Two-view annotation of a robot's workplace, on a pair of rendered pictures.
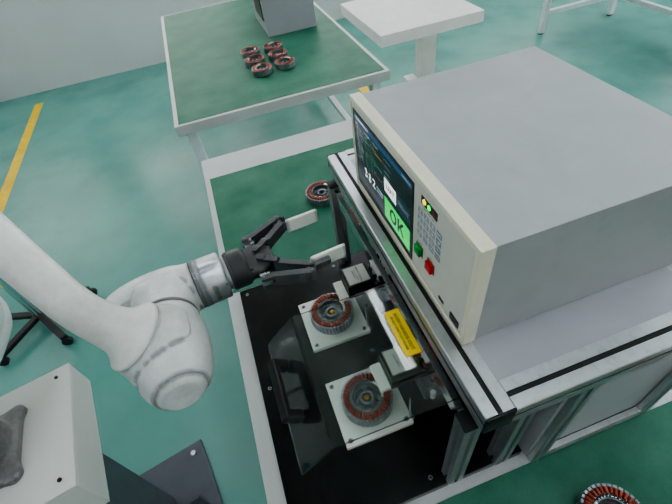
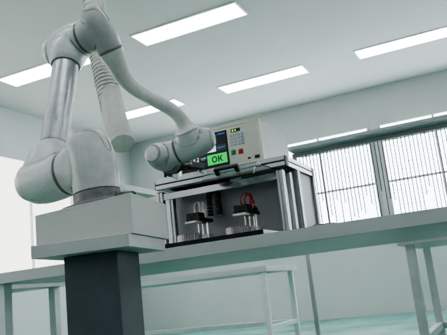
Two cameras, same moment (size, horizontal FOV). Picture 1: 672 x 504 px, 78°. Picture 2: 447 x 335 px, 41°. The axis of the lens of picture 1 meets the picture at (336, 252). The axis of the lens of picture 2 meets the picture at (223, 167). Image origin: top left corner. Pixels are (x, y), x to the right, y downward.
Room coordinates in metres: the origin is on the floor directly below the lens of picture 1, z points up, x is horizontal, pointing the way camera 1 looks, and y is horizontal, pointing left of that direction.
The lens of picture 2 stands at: (-1.12, 2.10, 0.55)
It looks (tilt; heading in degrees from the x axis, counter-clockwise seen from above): 12 degrees up; 306
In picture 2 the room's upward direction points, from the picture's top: 6 degrees counter-clockwise
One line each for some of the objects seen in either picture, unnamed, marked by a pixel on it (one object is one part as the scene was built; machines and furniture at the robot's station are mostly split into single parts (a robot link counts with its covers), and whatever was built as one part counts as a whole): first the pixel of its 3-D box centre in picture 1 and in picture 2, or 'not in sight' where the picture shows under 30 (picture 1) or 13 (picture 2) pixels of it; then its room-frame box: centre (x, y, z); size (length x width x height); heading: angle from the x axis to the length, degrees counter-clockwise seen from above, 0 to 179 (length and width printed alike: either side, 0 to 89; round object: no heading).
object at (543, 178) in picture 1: (503, 173); (235, 154); (0.55, -0.31, 1.22); 0.44 x 0.39 x 0.20; 12
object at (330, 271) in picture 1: (355, 359); (216, 244); (0.50, 0.00, 0.76); 0.64 x 0.47 x 0.02; 12
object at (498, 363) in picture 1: (486, 222); (235, 179); (0.56, -0.30, 1.09); 0.68 x 0.44 x 0.05; 12
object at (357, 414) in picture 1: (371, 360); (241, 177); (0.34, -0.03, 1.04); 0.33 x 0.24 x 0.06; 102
